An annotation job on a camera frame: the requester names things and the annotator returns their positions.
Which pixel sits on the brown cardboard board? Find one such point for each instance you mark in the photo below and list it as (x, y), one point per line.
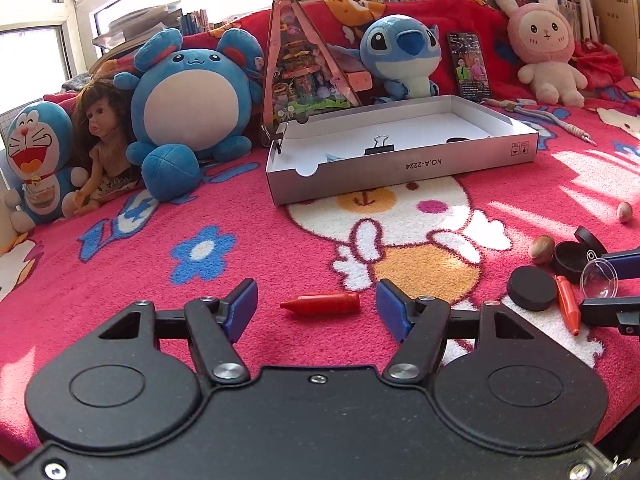
(617, 25)

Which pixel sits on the slim orange-red crayon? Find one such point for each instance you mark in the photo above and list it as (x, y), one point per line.
(567, 302)

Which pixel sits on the pale hazelnut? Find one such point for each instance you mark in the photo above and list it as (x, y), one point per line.
(624, 211)

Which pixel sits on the pink bunny plush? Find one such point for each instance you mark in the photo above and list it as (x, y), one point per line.
(542, 35)

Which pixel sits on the black smartphone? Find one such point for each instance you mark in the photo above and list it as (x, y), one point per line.
(470, 67)

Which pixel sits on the large black binder clip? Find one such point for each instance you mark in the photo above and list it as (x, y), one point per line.
(379, 149)

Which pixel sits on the blue cat robot plush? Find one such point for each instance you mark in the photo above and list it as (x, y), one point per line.
(35, 150)

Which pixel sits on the brown hazelnut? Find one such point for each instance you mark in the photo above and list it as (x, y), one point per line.
(542, 249)

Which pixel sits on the window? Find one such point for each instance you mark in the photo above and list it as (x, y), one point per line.
(30, 35)

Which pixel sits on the brown-haired doll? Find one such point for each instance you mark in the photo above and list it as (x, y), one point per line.
(102, 115)

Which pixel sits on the clear plastic dome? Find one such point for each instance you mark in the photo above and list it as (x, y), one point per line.
(597, 282)

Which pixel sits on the black disc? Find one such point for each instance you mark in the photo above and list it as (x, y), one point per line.
(531, 287)

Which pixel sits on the cream plush toy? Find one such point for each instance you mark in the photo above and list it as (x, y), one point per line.
(7, 217)

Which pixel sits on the thick red crayon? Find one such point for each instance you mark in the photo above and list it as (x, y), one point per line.
(325, 304)

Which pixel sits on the black round case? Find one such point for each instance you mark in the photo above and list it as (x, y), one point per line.
(567, 257)

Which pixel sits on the shallow white cardboard box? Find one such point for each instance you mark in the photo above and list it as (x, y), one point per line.
(425, 170)

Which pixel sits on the round blue mouse plush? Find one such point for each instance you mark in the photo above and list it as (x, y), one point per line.
(195, 105)

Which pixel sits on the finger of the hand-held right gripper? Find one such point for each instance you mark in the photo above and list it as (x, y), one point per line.
(622, 266)
(607, 310)

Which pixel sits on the stack of papers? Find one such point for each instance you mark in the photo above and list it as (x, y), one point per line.
(140, 25)

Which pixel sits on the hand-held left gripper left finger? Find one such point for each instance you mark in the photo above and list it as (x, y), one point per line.
(240, 310)

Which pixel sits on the blue alien plush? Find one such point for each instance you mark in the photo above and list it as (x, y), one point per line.
(400, 45)

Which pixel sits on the white poles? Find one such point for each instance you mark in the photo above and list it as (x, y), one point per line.
(587, 5)

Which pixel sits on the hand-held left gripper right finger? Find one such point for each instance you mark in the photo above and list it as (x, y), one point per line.
(392, 310)

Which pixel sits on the small black binder clip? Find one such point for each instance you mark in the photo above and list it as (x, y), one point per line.
(278, 146)

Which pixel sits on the black round puck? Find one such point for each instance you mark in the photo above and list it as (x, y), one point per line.
(457, 140)

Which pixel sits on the triangular miniature house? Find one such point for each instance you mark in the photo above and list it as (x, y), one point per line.
(300, 75)

